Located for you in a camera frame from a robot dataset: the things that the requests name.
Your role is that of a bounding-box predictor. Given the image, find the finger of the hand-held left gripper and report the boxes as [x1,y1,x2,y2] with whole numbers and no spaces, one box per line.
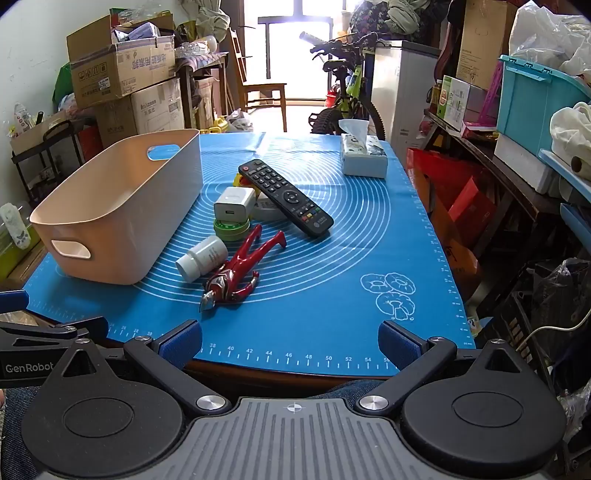
[0,316,110,348]
[0,290,27,317]

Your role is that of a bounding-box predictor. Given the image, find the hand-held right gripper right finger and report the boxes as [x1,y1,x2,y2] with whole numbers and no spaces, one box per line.
[355,320,549,415]

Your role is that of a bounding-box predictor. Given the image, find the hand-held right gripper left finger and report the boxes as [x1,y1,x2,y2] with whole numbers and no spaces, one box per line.
[41,318,232,414]

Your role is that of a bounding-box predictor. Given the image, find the white pill bottle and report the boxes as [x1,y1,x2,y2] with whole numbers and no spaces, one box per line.
[175,234,229,281]

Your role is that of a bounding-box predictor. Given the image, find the red silver action figure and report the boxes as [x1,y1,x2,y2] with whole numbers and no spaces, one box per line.
[199,224,287,313]

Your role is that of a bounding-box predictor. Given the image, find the green round tin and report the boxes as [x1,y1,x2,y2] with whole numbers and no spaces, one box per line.
[213,217,251,243]

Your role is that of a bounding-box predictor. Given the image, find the beige plastic basket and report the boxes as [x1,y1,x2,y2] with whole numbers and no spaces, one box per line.
[29,128,204,285]

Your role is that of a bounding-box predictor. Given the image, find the white charger plug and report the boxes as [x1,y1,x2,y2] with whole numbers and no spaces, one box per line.
[213,186,257,222]

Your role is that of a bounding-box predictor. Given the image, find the black remote control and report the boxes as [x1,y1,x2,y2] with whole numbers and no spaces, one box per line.
[238,159,334,239]

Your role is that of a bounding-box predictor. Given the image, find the person's blue jeans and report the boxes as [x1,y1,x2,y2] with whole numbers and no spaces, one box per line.
[0,378,389,480]

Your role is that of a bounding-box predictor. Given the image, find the white printed bottle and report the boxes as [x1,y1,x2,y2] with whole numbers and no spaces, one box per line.
[0,203,31,251]

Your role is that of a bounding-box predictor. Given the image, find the blue silicone baking mat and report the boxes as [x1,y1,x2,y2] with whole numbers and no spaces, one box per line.
[23,131,476,377]

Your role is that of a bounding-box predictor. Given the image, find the red flat box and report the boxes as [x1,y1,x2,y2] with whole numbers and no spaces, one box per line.
[448,175,498,250]

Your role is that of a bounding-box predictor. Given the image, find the black metal trolley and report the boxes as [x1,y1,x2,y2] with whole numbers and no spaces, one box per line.
[11,117,100,206]

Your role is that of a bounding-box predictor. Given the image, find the white round disc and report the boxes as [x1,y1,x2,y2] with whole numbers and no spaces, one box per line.
[249,191,289,222]

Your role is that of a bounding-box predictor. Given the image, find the small brown cardboard box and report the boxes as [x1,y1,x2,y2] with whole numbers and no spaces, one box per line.
[10,111,75,155]

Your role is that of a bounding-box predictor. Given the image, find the black plastic bag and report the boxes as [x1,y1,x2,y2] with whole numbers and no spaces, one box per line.
[531,258,591,334]

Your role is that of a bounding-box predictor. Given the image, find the red gift bag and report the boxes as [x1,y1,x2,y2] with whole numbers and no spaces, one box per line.
[406,148,450,217]

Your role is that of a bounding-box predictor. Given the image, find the red plastic container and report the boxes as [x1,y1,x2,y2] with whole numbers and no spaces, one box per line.
[78,124,103,163]

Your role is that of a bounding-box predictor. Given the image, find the printed tissue pack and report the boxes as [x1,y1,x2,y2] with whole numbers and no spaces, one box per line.
[338,119,389,179]

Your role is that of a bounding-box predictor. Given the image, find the dark wooden side table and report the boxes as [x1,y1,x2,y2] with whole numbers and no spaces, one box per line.
[422,108,564,287]

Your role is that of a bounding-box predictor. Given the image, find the white foam box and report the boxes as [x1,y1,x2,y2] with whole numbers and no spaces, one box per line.
[494,134,561,195]

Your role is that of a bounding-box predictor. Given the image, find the knotted white plastic bag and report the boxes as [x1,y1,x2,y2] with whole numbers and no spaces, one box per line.
[224,108,254,132]

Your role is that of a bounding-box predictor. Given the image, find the green black bicycle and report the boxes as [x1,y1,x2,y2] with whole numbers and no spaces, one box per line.
[299,31,386,139]

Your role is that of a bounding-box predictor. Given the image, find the green white carton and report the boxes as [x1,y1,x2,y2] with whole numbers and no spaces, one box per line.
[436,75,472,132]

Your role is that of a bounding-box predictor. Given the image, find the white chest freezer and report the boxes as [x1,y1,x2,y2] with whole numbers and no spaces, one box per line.
[369,40,441,151]

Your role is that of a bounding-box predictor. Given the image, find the open brown cardboard box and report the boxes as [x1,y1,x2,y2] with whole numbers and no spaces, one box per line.
[66,13,177,109]

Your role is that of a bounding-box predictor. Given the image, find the teal plastic storage bin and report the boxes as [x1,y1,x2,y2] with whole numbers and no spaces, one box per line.
[496,54,591,158]

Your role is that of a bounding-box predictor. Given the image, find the wooden chair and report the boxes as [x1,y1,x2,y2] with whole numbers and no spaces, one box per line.
[228,28,288,132]

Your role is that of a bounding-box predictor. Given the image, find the white cloth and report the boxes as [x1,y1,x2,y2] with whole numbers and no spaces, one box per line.
[549,102,591,181]

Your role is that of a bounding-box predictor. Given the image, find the wooden desk with patterned cloth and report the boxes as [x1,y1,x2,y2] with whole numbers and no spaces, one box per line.
[175,50,230,131]

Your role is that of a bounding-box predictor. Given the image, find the tall brown cardboard box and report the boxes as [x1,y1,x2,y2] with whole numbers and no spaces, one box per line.
[456,0,520,90]

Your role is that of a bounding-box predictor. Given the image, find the pile of hanging clothes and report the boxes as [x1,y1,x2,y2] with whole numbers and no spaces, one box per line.
[351,0,451,42]

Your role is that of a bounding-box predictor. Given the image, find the white cable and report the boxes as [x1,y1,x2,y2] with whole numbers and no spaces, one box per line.
[510,305,591,356]

